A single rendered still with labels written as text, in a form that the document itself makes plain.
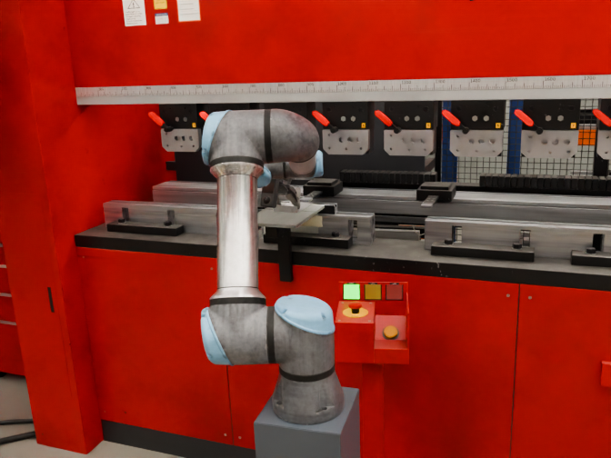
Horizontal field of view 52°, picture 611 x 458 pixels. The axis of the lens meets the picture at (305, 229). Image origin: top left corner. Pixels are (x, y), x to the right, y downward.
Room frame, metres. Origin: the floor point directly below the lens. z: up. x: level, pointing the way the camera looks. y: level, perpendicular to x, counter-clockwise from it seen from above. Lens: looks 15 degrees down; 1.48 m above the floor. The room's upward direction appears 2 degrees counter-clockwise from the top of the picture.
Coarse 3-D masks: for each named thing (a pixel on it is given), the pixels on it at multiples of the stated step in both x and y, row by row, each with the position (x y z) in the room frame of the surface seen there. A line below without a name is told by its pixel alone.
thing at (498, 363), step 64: (128, 256) 2.17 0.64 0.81; (192, 256) 2.07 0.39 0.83; (128, 320) 2.18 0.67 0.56; (192, 320) 2.08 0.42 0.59; (448, 320) 1.76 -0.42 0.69; (512, 320) 1.69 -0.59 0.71; (576, 320) 1.63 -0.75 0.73; (128, 384) 2.19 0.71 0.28; (192, 384) 2.09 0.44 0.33; (256, 384) 1.99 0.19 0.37; (384, 384) 1.83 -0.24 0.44; (448, 384) 1.76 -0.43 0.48; (512, 384) 1.69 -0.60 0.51; (576, 384) 1.63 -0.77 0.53; (192, 448) 2.10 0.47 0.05; (384, 448) 1.83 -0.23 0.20; (448, 448) 1.75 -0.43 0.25; (512, 448) 1.69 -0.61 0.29; (576, 448) 1.62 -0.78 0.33
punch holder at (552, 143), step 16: (528, 112) 1.79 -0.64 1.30; (544, 112) 1.78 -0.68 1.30; (560, 112) 1.76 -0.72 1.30; (576, 112) 1.74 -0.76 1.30; (528, 128) 1.79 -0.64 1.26; (544, 128) 1.77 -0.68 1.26; (560, 128) 1.76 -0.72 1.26; (576, 128) 1.74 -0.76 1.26; (528, 144) 1.79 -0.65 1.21; (544, 144) 1.77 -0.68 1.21; (560, 144) 1.75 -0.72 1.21; (576, 144) 1.74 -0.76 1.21
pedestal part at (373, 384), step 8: (368, 368) 1.62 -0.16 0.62; (376, 368) 1.61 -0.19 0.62; (368, 376) 1.62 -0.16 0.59; (376, 376) 1.61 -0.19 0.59; (368, 384) 1.62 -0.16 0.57; (376, 384) 1.61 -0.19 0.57; (368, 392) 1.62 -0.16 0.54; (376, 392) 1.61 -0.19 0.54; (368, 400) 1.62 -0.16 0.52; (376, 400) 1.61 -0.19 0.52; (368, 408) 1.62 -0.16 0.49; (376, 408) 1.61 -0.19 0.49; (368, 416) 1.62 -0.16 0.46; (376, 416) 1.61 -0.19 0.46; (368, 424) 1.62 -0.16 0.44; (376, 424) 1.61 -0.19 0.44; (368, 432) 1.62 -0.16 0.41; (376, 432) 1.61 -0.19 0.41; (368, 440) 1.62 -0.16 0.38; (376, 440) 1.61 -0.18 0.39; (368, 448) 1.62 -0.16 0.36; (376, 448) 1.61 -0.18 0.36; (368, 456) 1.62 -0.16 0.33; (376, 456) 1.61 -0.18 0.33
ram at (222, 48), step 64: (64, 0) 2.35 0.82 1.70; (256, 0) 2.09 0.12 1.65; (320, 0) 2.01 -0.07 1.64; (384, 0) 1.94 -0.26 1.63; (448, 0) 1.87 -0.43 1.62; (512, 0) 1.81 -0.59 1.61; (576, 0) 1.75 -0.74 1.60; (128, 64) 2.27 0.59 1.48; (192, 64) 2.18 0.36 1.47; (256, 64) 2.09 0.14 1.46; (320, 64) 2.01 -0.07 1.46; (384, 64) 1.94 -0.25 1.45; (448, 64) 1.87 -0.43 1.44; (512, 64) 1.81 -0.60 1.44; (576, 64) 1.75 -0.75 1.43
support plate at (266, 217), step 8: (272, 208) 2.02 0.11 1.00; (312, 208) 2.00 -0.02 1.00; (320, 208) 2.00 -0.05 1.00; (264, 216) 1.91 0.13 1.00; (272, 216) 1.91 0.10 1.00; (280, 216) 1.90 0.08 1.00; (288, 216) 1.90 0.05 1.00; (296, 216) 1.90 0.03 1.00; (304, 216) 1.89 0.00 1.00; (264, 224) 1.83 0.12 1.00; (272, 224) 1.82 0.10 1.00; (280, 224) 1.81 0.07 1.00; (288, 224) 1.80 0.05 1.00; (296, 224) 1.80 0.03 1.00
